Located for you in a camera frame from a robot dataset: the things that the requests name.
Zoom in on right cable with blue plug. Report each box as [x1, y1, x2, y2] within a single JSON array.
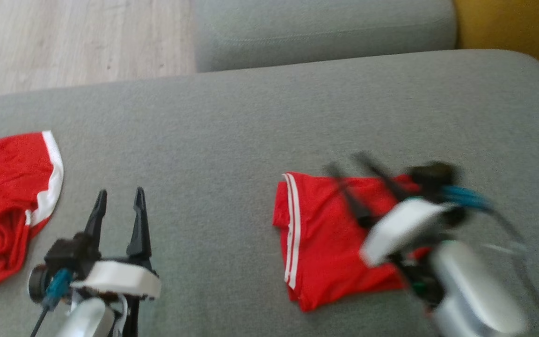
[[442, 184, 539, 337]]

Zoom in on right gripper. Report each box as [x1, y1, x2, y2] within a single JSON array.
[[323, 152, 449, 267]]

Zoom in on red shorts with white stripes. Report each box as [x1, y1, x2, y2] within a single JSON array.
[[272, 172, 431, 313]]

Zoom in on left cable with blue plug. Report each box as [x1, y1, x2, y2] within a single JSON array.
[[30, 268, 73, 337]]

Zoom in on red shorts with white trim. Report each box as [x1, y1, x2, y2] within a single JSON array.
[[0, 131, 64, 297]]

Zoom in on grey sofa seat cushion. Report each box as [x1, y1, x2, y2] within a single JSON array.
[[194, 0, 458, 73]]

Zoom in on yellow sofa back cushion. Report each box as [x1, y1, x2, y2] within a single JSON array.
[[452, 0, 539, 82]]

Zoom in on cable with blue plug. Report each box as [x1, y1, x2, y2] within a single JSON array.
[[30, 268, 73, 337], [442, 184, 539, 337]]

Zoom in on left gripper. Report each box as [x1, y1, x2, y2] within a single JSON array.
[[70, 187, 162, 301]]

